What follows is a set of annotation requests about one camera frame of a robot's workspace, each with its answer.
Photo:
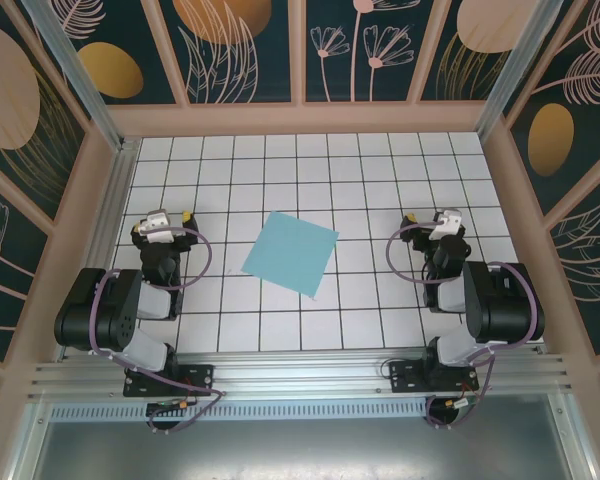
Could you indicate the light blue paper sheet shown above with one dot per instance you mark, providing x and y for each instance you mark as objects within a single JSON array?
[{"x": 290, "y": 255}]

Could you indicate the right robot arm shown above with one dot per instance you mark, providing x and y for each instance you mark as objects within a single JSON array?
[{"x": 505, "y": 305}]

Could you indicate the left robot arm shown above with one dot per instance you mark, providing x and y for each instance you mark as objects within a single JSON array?
[{"x": 110, "y": 305}]

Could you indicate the grey metal sheet panel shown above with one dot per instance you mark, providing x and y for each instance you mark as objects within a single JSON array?
[{"x": 300, "y": 450}]

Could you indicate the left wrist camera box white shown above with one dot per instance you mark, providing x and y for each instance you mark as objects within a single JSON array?
[{"x": 157, "y": 225}]

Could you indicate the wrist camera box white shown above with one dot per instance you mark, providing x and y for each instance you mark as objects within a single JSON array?
[
  {"x": 157, "y": 225},
  {"x": 445, "y": 227}
]

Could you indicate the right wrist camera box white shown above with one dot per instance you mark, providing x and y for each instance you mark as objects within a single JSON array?
[{"x": 445, "y": 227}]

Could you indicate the aluminium side rail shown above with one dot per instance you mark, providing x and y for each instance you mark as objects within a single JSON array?
[{"x": 122, "y": 180}]

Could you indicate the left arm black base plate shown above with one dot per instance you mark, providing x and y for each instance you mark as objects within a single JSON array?
[{"x": 200, "y": 380}]

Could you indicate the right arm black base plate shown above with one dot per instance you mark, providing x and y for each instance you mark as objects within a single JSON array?
[{"x": 405, "y": 380}]

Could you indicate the aluminium frame post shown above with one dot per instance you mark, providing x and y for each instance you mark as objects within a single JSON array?
[
  {"x": 75, "y": 75},
  {"x": 515, "y": 65}
]

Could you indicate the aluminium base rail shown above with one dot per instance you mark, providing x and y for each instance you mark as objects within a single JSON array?
[{"x": 300, "y": 372}]

